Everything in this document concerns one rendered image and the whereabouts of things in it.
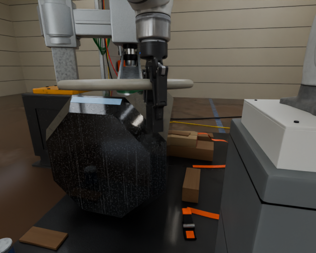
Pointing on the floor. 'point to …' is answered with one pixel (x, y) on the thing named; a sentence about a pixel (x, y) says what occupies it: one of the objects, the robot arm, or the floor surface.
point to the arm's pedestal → (268, 203)
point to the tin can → (2, 246)
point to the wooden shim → (43, 237)
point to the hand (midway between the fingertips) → (154, 118)
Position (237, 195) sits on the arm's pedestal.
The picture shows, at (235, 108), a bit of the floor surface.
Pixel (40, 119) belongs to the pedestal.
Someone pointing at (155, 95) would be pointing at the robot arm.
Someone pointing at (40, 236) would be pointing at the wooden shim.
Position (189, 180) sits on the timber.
